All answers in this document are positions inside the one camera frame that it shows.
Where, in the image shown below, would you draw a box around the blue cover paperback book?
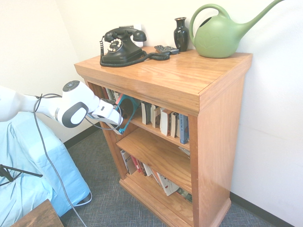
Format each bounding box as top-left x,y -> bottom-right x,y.
178,113 -> 190,145

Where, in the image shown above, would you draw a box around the green plastic watering can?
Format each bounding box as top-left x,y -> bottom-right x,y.
188,0 -> 288,59

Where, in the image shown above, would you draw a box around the teal cover book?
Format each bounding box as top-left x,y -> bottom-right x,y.
115,93 -> 141,135

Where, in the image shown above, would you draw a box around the light blue cloth cover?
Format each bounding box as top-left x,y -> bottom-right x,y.
0,111 -> 92,219

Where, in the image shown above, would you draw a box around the black remote control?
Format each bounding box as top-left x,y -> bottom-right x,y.
165,45 -> 180,55
154,44 -> 171,54

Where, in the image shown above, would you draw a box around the white tube frame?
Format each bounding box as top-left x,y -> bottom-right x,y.
75,191 -> 93,208

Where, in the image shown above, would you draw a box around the black camera tripod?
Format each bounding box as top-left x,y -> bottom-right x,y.
0,164 -> 44,187

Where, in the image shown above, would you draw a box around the tan paperback book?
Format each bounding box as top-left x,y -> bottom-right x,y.
151,105 -> 161,129

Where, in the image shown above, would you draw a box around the white book with red marks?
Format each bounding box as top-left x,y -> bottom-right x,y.
156,172 -> 180,197

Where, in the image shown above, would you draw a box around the large grey book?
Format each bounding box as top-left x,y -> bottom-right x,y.
120,149 -> 138,176

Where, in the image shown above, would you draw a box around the green jungle cover book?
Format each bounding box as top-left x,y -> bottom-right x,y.
175,187 -> 193,204

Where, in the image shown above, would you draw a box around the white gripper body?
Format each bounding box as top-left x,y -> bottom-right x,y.
91,100 -> 124,130

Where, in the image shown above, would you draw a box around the black white spine paperback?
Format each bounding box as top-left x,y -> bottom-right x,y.
169,111 -> 180,139

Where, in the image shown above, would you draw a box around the black ceramic vase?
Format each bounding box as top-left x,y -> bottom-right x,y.
174,17 -> 189,52

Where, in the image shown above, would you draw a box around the thin white book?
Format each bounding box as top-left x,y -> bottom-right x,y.
143,163 -> 153,177

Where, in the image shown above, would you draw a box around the black book with white title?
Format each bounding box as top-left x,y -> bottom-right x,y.
141,101 -> 152,125

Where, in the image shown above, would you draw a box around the wooden bookshelf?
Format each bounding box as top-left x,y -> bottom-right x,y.
74,46 -> 253,227

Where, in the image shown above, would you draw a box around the thick paperback with pale pages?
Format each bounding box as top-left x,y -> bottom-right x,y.
159,107 -> 173,137

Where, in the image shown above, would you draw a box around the black rotary telephone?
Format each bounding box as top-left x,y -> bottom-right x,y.
99,27 -> 171,68

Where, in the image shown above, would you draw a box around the dark wrist camera cable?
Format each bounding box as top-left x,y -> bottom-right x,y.
33,93 -> 125,227

